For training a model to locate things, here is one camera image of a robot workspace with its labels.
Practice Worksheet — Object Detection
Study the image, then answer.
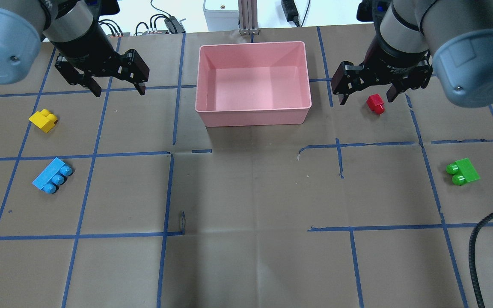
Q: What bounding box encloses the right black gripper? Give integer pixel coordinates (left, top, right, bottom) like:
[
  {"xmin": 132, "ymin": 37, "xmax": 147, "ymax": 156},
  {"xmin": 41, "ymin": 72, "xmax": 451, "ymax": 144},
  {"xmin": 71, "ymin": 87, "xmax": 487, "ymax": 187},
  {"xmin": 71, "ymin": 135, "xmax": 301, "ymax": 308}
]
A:
[{"xmin": 331, "ymin": 36, "xmax": 433, "ymax": 106}]

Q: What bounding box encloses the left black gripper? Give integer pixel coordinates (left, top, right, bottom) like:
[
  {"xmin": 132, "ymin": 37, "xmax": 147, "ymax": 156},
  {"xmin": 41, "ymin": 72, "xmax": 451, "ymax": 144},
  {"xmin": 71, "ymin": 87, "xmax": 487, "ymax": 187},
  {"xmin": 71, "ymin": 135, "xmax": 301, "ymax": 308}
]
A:
[{"xmin": 49, "ymin": 26, "xmax": 149, "ymax": 98}]

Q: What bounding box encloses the red toy block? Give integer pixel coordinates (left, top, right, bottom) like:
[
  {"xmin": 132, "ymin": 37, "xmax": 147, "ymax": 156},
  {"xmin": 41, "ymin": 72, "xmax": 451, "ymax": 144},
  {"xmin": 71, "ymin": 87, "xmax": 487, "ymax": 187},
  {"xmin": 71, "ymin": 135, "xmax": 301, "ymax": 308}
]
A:
[{"xmin": 366, "ymin": 94, "xmax": 385, "ymax": 115}]

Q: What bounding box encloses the yellow toy block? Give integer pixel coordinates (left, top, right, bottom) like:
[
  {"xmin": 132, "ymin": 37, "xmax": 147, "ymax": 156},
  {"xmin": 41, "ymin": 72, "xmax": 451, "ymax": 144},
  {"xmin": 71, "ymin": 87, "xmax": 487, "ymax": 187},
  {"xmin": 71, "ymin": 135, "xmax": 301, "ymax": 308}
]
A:
[{"xmin": 29, "ymin": 109, "xmax": 59, "ymax": 134}]

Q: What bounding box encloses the blue toy block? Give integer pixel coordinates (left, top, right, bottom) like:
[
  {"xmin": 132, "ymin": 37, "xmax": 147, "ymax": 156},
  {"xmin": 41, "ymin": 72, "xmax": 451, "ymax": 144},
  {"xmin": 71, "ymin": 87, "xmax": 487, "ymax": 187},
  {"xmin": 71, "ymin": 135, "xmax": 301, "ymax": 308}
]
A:
[{"xmin": 33, "ymin": 157, "xmax": 74, "ymax": 194}]

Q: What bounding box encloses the green toy block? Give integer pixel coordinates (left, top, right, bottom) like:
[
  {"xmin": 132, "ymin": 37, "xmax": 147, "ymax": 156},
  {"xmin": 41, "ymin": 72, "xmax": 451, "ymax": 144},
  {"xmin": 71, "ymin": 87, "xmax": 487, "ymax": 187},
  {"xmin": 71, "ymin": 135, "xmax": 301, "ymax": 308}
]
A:
[{"xmin": 445, "ymin": 158, "xmax": 481, "ymax": 186}]

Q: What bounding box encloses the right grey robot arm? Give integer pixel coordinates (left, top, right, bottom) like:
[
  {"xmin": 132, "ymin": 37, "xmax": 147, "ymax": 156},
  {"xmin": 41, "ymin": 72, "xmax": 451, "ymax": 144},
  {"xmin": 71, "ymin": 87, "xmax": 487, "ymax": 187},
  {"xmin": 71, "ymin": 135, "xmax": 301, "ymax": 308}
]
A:
[{"xmin": 331, "ymin": 0, "xmax": 493, "ymax": 108}]

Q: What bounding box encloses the pink plastic box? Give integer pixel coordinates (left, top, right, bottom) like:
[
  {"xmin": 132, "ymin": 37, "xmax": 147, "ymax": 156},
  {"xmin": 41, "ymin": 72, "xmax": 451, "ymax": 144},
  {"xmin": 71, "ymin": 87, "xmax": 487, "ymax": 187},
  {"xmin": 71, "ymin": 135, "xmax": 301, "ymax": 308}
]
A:
[{"xmin": 194, "ymin": 41, "xmax": 312, "ymax": 128}]

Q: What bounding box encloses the brown paper table mat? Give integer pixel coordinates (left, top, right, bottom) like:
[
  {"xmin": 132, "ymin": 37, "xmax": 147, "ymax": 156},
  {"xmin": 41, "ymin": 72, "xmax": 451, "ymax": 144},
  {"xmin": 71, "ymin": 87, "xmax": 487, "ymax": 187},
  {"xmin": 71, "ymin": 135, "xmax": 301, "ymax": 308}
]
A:
[{"xmin": 0, "ymin": 24, "xmax": 493, "ymax": 308}]

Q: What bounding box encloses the black power adapter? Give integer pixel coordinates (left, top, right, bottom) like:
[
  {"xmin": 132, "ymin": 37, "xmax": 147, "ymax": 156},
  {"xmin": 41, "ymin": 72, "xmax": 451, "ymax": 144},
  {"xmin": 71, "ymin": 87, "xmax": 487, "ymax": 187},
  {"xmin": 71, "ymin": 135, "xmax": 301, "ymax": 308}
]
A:
[{"xmin": 280, "ymin": 0, "xmax": 300, "ymax": 27}]

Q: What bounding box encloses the white square device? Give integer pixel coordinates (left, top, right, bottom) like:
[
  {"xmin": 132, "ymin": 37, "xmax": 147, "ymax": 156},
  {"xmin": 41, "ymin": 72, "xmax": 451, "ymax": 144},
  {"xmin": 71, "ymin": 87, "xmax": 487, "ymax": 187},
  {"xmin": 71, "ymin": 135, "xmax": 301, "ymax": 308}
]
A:
[{"xmin": 203, "ymin": 0, "xmax": 239, "ymax": 32}]

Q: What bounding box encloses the aluminium frame post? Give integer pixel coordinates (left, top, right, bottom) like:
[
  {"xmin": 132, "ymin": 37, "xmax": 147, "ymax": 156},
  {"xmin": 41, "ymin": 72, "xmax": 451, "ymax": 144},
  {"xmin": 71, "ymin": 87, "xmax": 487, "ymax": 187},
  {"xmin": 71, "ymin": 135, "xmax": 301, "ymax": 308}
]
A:
[{"xmin": 238, "ymin": 0, "xmax": 259, "ymax": 36}]

